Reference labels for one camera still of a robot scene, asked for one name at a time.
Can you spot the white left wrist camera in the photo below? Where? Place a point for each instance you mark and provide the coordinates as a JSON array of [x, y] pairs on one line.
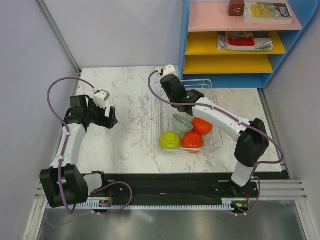
[[100, 97]]

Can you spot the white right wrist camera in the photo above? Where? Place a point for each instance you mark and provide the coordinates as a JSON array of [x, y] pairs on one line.
[[167, 70]]

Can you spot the pale green ceramic bowl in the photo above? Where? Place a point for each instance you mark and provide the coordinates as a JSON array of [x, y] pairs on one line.
[[181, 125]]

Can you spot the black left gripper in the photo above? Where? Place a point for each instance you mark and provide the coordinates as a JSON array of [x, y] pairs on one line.
[[108, 122]]

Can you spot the aluminium corner rail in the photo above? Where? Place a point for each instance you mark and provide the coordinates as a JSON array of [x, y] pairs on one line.
[[58, 34]]

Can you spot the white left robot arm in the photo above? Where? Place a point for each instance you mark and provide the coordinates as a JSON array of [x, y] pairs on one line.
[[62, 182]]

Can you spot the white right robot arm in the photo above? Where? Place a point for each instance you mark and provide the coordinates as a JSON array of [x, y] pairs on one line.
[[250, 135]]

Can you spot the orange plastic bowl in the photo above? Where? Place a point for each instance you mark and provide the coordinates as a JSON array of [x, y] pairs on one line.
[[201, 126], [192, 140]]

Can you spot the white slotted cable duct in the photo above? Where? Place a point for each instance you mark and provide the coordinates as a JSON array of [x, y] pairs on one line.
[[103, 204]]

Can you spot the lime green plastic bowl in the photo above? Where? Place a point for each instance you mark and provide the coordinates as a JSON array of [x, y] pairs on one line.
[[169, 140]]

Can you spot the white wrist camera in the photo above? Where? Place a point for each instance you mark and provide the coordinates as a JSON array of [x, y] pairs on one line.
[[100, 97], [167, 70]]

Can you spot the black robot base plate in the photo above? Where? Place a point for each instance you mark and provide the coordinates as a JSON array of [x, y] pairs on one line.
[[181, 188]]

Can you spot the red spiral notebook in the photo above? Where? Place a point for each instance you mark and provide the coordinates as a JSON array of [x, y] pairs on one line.
[[244, 41]]

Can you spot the blue shelf unit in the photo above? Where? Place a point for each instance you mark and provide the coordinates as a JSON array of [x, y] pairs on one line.
[[200, 59]]

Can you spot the aluminium front rail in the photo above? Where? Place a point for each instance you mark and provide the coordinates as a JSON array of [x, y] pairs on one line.
[[282, 190]]

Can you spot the yellow cover book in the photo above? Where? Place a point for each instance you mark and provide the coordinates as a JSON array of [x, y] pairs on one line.
[[267, 13]]

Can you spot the white wire dish rack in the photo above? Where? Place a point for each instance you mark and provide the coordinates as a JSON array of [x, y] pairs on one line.
[[202, 85]]

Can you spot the red brown box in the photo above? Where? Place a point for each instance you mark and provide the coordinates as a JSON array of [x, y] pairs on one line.
[[236, 8]]

